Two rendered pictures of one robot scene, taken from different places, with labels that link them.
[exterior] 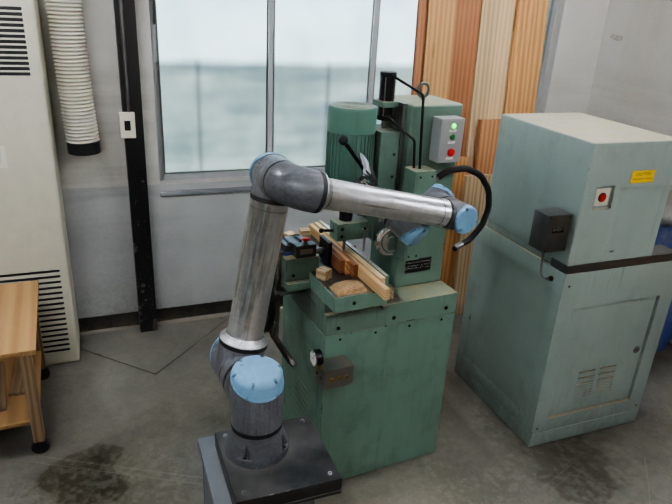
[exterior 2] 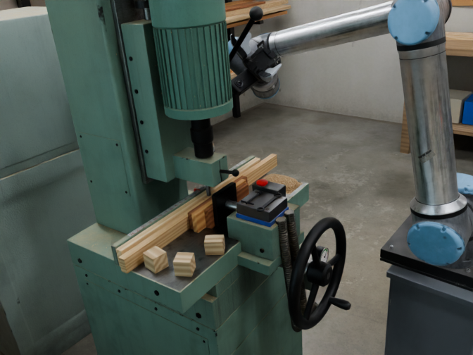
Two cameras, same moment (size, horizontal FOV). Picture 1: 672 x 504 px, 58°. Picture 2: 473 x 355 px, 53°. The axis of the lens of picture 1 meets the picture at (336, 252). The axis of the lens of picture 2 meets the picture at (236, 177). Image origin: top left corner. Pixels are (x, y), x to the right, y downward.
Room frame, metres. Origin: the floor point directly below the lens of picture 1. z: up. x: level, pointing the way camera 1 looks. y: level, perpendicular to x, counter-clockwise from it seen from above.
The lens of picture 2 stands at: (2.64, 1.06, 1.56)
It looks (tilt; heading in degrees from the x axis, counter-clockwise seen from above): 25 degrees down; 244
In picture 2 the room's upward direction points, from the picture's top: 5 degrees counter-clockwise
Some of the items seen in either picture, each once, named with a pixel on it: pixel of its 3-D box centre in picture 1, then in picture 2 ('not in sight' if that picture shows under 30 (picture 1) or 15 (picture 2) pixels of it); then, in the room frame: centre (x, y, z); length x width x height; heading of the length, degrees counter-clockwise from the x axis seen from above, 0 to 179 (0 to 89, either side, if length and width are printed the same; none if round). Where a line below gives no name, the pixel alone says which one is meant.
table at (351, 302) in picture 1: (315, 269); (238, 232); (2.16, 0.07, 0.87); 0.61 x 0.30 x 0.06; 26
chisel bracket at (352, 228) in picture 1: (349, 230); (200, 168); (2.20, -0.05, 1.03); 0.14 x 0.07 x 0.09; 116
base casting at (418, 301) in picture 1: (367, 289); (184, 241); (2.25, -0.14, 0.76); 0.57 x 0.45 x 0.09; 116
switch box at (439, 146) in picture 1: (446, 139); not in sight; (2.21, -0.38, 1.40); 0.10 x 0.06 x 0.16; 116
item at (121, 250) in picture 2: (345, 252); (200, 203); (2.22, -0.04, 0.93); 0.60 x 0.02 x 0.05; 26
